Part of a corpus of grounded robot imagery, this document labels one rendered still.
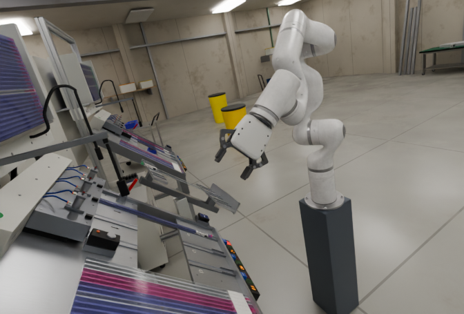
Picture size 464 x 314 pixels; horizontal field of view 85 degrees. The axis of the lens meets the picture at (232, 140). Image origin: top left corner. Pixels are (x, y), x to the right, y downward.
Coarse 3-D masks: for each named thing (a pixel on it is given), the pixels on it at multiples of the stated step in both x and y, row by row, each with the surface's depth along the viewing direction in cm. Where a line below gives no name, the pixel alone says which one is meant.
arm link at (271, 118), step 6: (252, 108) 71; (258, 108) 69; (264, 108) 69; (252, 114) 72; (258, 114) 69; (264, 114) 68; (270, 114) 68; (264, 120) 69; (270, 120) 69; (276, 120) 70
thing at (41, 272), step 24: (96, 216) 82; (120, 216) 90; (24, 240) 58; (48, 240) 62; (72, 240) 66; (120, 240) 76; (0, 264) 50; (24, 264) 52; (48, 264) 56; (72, 264) 59; (0, 288) 45; (24, 288) 48; (48, 288) 50; (72, 288) 53; (0, 312) 42; (24, 312) 44; (48, 312) 46
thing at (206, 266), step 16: (192, 224) 115; (192, 240) 101; (208, 240) 108; (192, 256) 89; (208, 256) 95; (224, 256) 101; (192, 272) 80; (208, 272) 85; (224, 272) 89; (224, 288) 81; (240, 288) 86
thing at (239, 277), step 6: (216, 228) 119; (216, 234) 115; (222, 240) 110; (222, 246) 106; (228, 252) 102; (228, 258) 100; (234, 264) 95; (234, 270) 93; (240, 276) 89; (240, 282) 88; (246, 288) 84; (246, 294) 83; (252, 300) 80; (258, 306) 78; (258, 312) 75
